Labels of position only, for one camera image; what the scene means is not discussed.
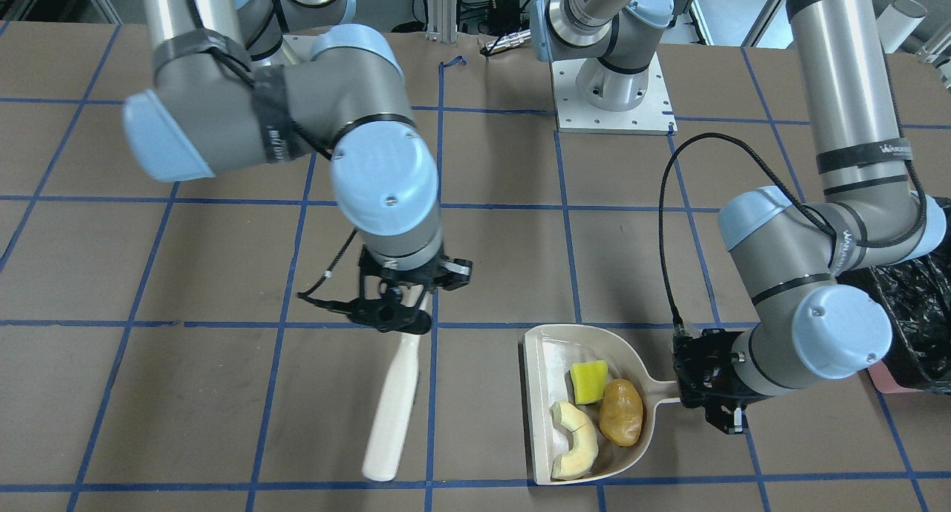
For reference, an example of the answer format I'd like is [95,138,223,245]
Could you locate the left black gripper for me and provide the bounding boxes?
[672,328,747,436]

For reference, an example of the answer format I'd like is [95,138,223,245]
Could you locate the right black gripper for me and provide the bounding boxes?
[296,247,473,335]

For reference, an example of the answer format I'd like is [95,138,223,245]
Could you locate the beige plastic dustpan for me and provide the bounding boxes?
[522,323,681,486]

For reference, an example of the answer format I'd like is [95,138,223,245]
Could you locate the white hand brush black bristles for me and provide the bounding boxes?
[361,331,428,482]

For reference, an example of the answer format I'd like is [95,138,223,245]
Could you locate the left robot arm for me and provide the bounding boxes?
[657,0,947,434]

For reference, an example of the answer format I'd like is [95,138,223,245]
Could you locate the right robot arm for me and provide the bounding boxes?
[123,0,473,335]

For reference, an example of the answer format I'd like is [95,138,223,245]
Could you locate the black lined trash bin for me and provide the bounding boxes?
[839,235,950,395]

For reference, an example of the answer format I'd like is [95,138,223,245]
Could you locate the brown potato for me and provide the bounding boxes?
[599,377,644,447]

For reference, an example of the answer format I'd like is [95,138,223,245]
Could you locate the yellow green sponge piece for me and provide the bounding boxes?
[568,360,608,406]

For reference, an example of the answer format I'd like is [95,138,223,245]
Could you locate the pale curved fruit peel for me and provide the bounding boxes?
[551,401,599,479]

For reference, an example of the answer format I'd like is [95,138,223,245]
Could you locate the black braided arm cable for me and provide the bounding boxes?
[658,132,929,327]

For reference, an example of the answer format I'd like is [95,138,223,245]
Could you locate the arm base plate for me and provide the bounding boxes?
[550,53,678,135]

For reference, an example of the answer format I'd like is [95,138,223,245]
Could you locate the aluminium frame post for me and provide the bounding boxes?
[424,0,458,47]

